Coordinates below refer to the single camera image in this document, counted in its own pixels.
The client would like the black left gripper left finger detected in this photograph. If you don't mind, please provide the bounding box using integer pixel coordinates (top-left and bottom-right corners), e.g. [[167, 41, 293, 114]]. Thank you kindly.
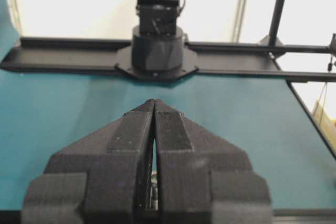
[[22, 100, 154, 223]]

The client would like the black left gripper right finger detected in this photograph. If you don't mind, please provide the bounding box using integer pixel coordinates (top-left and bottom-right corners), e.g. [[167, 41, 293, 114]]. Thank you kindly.
[[155, 100, 273, 223]]

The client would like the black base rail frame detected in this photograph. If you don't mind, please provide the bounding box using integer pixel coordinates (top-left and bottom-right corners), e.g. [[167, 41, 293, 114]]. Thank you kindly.
[[1, 37, 335, 82]]

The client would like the black upright frame post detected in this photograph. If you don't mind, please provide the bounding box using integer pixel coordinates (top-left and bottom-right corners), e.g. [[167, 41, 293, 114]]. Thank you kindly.
[[268, 0, 285, 46]]

